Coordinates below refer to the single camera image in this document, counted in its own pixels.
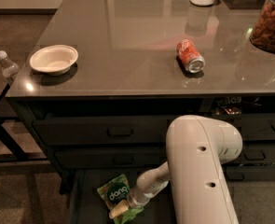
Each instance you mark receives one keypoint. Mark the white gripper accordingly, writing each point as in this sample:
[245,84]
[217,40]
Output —
[134,199]

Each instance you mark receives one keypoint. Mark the green rice chip bag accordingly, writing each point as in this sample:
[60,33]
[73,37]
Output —
[113,192]

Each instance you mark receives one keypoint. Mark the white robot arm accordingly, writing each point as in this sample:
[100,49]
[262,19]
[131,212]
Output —
[196,149]

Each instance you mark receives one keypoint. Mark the open bottom left drawer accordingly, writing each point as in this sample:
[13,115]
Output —
[87,207]

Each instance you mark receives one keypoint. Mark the middle left drawer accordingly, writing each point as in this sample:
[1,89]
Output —
[110,157]

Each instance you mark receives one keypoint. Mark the top left drawer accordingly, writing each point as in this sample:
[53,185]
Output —
[83,131]

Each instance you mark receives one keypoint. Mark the bottom right drawer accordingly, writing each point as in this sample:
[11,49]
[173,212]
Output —
[251,173]

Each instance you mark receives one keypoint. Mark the middle right drawer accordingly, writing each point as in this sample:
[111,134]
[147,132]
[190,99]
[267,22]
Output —
[257,153]

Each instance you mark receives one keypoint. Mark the dark snack bag in drawer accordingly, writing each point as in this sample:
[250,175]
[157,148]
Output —
[227,105]

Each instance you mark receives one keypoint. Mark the top right drawer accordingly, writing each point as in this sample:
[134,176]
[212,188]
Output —
[256,127]

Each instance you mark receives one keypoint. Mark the white paper bowl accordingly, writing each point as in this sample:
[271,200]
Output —
[54,60]

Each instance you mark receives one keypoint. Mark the red soda can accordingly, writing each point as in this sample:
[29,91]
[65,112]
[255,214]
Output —
[190,57]

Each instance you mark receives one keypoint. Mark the clear plastic water bottle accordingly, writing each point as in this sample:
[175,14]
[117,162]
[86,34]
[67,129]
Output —
[8,67]

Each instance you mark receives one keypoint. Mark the glass jar of snacks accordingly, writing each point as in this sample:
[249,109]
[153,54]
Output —
[263,34]

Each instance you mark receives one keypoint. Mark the dark drawer cabinet frame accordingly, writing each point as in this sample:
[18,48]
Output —
[31,109]

